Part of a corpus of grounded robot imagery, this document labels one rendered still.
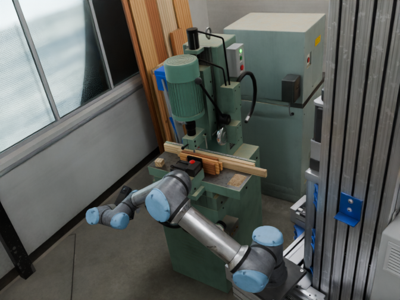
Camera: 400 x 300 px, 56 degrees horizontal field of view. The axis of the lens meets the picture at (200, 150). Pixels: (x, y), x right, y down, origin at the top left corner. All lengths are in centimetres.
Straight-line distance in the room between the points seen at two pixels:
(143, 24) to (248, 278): 251
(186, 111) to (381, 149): 107
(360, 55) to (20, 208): 251
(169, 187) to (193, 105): 66
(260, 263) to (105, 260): 180
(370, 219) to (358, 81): 46
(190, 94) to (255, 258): 90
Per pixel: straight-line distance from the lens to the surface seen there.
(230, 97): 209
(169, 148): 230
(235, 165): 207
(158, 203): 138
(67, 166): 318
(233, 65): 212
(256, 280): 140
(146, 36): 343
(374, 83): 112
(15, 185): 294
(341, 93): 118
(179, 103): 195
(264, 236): 149
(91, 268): 303
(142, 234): 314
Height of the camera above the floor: 211
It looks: 32 degrees down
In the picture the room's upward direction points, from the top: 8 degrees counter-clockwise
